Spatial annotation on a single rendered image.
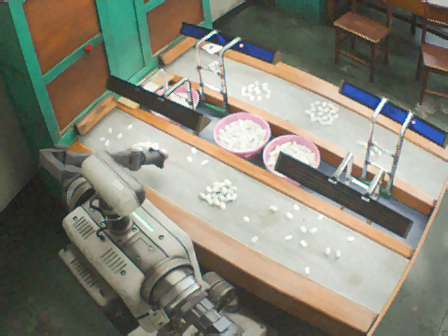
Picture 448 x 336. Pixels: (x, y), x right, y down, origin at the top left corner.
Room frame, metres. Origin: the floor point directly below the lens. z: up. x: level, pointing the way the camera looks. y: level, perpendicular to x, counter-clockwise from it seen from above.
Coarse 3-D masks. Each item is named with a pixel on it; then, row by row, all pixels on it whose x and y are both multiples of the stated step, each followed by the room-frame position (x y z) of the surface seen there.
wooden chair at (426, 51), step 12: (444, 12) 2.93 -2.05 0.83; (432, 24) 2.96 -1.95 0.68; (444, 24) 2.92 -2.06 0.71; (420, 48) 2.97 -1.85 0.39; (432, 48) 2.88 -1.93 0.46; (444, 48) 2.89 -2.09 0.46; (420, 60) 2.96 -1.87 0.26; (432, 60) 2.70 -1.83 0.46; (444, 60) 2.70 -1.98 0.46; (420, 72) 2.84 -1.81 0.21; (444, 72) 2.57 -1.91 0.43; (420, 96) 2.65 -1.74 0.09; (444, 96) 2.56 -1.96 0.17
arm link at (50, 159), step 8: (40, 152) 1.27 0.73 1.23; (48, 152) 1.28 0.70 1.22; (56, 152) 1.31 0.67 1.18; (40, 160) 1.25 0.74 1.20; (48, 160) 1.19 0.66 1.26; (56, 160) 1.20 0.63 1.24; (40, 168) 1.23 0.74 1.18; (48, 168) 1.16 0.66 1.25; (56, 168) 1.11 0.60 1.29; (64, 168) 1.04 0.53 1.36; (72, 168) 1.05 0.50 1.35; (80, 168) 1.06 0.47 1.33; (56, 176) 1.08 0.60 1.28; (64, 176) 1.01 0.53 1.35; (72, 176) 1.00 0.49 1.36
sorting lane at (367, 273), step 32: (96, 128) 1.91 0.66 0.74; (192, 160) 1.58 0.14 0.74; (160, 192) 1.41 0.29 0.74; (192, 192) 1.39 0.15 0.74; (256, 192) 1.35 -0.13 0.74; (224, 224) 1.20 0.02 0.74; (256, 224) 1.18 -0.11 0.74; (288, 224) 1.16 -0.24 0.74; (320, 224) 1.13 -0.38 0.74; (288, 256) 1.00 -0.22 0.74; (320, 256) 0.97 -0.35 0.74; (352, 256) 0.94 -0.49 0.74; (384, 256) 0.90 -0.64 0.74; (352, 288) 0.78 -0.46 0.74; (384, 288) 0.74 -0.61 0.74
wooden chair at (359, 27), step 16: (352, 0) 3.47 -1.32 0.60; (352, 16) 3.38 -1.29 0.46; (336, 32) 3.23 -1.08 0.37; (352, 32) 3.09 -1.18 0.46; (368, 32) 3.10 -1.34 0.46; (384, 32) 3.11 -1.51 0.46; (336, 48) 3.23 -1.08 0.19; (384, 48) 3.17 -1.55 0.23; (336, 64) 3.22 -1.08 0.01; (368, 64) 3.00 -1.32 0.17
